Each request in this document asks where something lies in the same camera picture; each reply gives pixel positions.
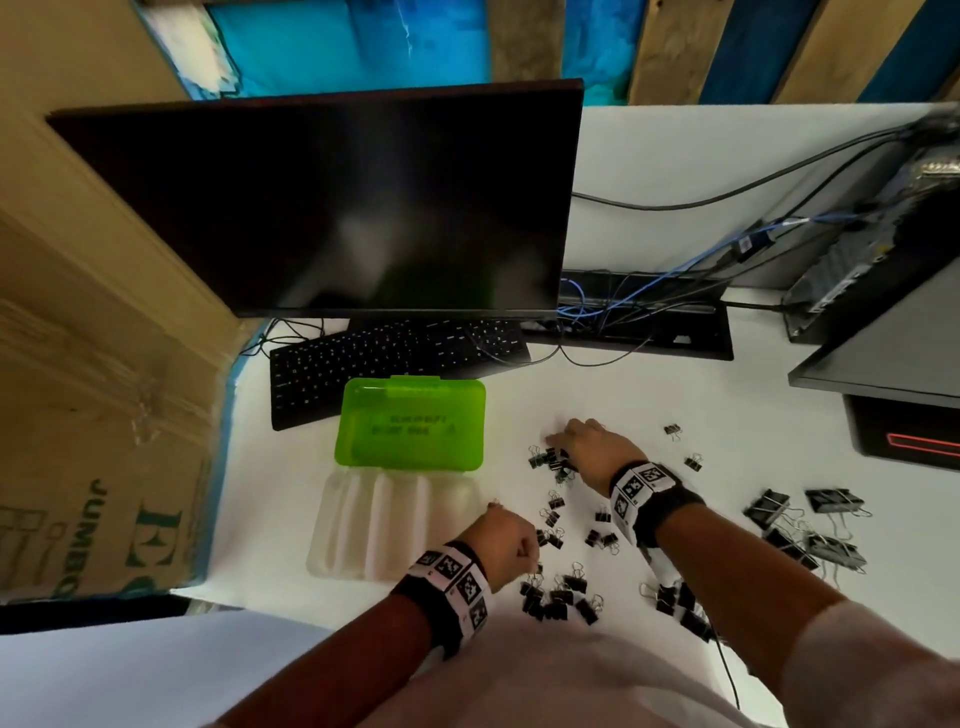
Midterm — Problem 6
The person's right hand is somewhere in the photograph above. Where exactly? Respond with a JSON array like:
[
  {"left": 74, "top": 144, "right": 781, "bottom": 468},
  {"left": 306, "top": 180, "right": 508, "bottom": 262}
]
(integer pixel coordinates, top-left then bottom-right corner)
[{"left": 545, "top": 417, "right": 652, "bottom": 502}]

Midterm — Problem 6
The person's left hand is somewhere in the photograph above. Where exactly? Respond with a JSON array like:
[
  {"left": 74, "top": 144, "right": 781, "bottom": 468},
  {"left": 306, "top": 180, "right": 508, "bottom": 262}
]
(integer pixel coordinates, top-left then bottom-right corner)
[{"left": 455, "top": 500, "right": 543, "bottom": 595}]

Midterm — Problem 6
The pile of small black binder clips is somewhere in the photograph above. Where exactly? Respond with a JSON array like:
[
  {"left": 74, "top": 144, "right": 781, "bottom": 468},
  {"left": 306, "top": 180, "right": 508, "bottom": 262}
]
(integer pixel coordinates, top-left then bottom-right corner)
[{"left": 519, "top": 423, "right": 706, "bottom": 625}]

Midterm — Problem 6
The person's right forearm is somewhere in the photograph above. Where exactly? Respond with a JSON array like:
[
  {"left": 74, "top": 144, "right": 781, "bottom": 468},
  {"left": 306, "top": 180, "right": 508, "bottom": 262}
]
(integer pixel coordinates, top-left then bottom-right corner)
[{"left": 656, "top": 502, "right": 849, "bottom": 676}]

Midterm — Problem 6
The person's left forearm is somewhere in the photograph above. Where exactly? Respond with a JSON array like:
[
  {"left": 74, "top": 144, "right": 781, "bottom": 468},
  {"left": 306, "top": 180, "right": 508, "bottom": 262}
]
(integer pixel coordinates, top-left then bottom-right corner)
[{"left": 213, "top": 592, "right": 436, "bottom": 728}]

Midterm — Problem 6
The person's light pink shirt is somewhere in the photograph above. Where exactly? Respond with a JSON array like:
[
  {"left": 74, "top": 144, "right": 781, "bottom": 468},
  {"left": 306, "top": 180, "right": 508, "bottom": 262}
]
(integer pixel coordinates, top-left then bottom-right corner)
[{"left": 352, "top": 599, "right": 960, "bottom": 728}]

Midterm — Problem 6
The brown cardboard box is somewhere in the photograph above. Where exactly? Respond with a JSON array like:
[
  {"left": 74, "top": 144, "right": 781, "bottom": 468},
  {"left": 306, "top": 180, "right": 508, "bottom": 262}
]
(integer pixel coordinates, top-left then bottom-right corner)
[{"left": 0, "top": 0, "right": 256, "bottom": 605}]

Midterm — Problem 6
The black keyboard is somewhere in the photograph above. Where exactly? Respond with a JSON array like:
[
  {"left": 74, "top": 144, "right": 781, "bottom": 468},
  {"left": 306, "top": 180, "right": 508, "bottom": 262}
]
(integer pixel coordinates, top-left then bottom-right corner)
[{"left": 268, "top": 318, "right": 532, "bottom": 433}]

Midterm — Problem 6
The black red-striped monitor stand base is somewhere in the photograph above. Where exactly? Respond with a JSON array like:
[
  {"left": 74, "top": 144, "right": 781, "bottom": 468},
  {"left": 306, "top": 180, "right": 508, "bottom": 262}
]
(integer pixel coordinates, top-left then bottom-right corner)
[{"left": 843, "top": 393, "right": 960, "bottom": 474}]

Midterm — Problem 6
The black computer monitor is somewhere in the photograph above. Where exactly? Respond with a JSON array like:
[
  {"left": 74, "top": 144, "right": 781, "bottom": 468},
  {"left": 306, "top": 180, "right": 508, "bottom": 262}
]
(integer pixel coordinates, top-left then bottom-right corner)
[
  {"left": 46, "top": 78, "right": 586, "bottom": 322},
  {"left": 787, "top": 254, "right": 960, "bottom": 412}
]

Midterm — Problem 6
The white desk divider panel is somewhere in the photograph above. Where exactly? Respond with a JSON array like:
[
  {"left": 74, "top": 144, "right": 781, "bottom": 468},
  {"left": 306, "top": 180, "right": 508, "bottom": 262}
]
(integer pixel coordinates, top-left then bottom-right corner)
[{"left": 562, "top": 103, "right": 939, "bottom": 290}]

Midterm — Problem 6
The black mini desktop computer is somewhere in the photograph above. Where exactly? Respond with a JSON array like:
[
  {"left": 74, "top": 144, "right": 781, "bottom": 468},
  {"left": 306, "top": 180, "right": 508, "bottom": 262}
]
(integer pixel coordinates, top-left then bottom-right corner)
[{"left": 782, "top": 112, "right": 960, "bottom": 346}]

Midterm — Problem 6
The black desk cable tray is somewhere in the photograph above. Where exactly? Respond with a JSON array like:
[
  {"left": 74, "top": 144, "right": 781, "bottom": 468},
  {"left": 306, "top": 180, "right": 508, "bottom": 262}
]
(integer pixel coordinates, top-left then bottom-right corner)
[{"left": 539, "top": 269, "right": 735, "bottom": 363}]

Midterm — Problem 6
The blue network cable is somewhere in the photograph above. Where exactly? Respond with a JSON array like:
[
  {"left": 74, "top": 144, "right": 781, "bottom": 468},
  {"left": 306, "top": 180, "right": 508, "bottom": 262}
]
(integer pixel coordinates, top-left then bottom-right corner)
[{"left": 558, "top": 213, "right": 864, "bottom": 320}]

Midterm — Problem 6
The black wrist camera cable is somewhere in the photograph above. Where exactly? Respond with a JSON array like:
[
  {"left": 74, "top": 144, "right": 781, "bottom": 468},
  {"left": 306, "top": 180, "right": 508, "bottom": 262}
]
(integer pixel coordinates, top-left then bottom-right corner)
[{"left": 712, "top": 637, "right": 744, "bottom": 710}]

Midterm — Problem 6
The thin black keyboard cable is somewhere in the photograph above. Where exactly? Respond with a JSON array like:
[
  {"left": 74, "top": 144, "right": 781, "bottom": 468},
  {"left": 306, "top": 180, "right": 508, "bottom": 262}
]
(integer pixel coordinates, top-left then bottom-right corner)
[{"left": 239, "top": 318, "right": 328, "bottom": 360}]

